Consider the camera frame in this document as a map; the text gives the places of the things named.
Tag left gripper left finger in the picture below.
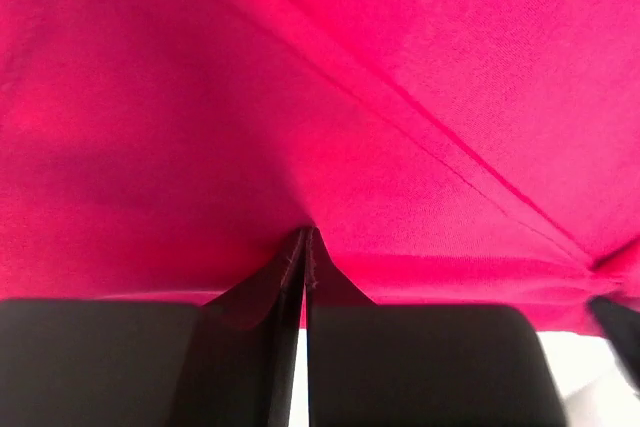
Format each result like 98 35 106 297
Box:
1 231 305 426

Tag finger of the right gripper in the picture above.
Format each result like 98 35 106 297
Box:
588 296 639 372

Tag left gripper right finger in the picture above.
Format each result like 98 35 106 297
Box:
305 229 567 426

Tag magenta t shirt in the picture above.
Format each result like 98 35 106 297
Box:
1 0 639 334

